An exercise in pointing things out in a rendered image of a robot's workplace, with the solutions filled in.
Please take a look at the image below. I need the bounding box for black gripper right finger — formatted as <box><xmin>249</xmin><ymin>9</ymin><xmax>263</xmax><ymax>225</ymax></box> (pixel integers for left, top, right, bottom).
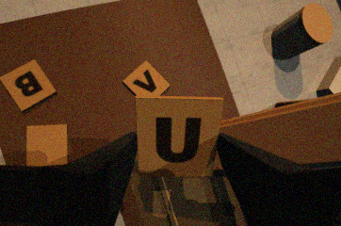
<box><xmin>217</xmin><ymin>133</ymin><xmax>341</xmax><ymax>226</ymax></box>

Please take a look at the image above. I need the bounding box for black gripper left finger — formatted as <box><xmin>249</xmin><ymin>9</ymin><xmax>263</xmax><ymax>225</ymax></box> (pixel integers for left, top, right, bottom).
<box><xmin>0</xmin><ymin>132</ymin><xmax>138</xmax><ymax>226</ymax></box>

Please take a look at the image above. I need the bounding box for tan letter tile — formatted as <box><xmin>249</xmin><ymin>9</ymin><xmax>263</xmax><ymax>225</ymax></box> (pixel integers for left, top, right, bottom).
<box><xmin>26</xmin><ymin>124</ymin><xmax>68</xmax><ymax>167</ymax></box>
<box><xmin>122</xmin><ymin>60</ymin><xmax>170</xmax><ymax>96</ymax></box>
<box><xmin>0</xmin><ymin>59</ymin><xmax>57</xmax><ymax>112</ymax></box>
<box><xmin>135</xmin><ymin>95</ymin><xmax>224</xmax><ymax>177</ymax></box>

